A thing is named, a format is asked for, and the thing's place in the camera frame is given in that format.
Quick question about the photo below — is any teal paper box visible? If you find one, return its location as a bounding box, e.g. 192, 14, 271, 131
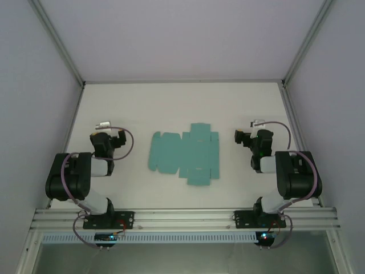
148, 122, 222, 187

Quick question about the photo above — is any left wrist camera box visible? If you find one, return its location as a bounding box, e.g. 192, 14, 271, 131
95, 121, 120, 137

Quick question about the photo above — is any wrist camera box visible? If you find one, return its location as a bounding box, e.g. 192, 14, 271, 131
95, 121, 120, 137
250, 119, 266, 139

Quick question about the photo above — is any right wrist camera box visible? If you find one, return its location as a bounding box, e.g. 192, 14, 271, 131
250, 119, 266, 139

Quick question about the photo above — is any aluminium table side rail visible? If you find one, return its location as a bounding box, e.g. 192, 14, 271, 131
44, 82, 86, 211
279, 81, 323, 208

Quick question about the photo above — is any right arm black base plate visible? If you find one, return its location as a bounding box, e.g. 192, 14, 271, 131
233, 209, 287, 229

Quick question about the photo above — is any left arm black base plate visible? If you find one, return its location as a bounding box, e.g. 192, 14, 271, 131
82, 210, 135, 229

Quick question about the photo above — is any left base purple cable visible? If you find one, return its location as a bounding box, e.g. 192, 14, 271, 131
72, 209, 99, 249

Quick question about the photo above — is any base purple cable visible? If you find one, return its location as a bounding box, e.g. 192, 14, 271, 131
72, 209, 99, 249
266, 213, 293, 249

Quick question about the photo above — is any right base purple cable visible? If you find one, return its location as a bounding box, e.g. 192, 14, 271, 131
266, 213, 293, 249

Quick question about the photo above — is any aluminium frame post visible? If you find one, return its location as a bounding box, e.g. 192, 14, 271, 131
27, 0, 86, 87
281, 0, 337, 86

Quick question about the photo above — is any aluminium mounting rail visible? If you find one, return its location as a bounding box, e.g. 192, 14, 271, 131
30, 207, 342, 231

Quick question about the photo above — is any slotted light blue cable duct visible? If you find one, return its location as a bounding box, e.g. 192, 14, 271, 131
42, 231, 257, 245

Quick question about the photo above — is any aluminium frame leg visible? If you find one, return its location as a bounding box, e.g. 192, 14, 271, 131
325, 229, 353, 274
15, 230, 43, 274

